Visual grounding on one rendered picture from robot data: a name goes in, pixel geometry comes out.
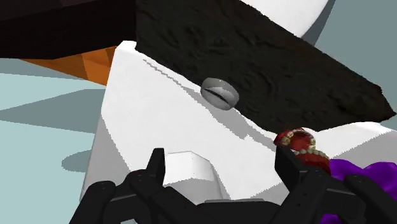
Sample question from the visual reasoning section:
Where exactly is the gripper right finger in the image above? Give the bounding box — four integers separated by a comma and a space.
268, 145, 397, 224

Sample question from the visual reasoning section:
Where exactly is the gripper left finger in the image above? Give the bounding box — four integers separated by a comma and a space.
69, 148, 218, 224

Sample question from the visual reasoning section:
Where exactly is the red denture model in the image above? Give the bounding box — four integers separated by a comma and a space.
273, 127, 332, 175

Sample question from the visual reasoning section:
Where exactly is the purple crumpled object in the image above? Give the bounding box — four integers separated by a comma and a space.
321, 158, 397, 224

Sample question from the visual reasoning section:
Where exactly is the white toilet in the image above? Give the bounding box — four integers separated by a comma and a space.
80, 40, 397, 206

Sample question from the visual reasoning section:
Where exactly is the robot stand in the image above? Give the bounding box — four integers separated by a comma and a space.
134, 0, 397, 133

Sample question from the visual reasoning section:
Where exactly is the orange cabinet with dark top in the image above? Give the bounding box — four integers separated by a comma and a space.
0, 0, 138, 87

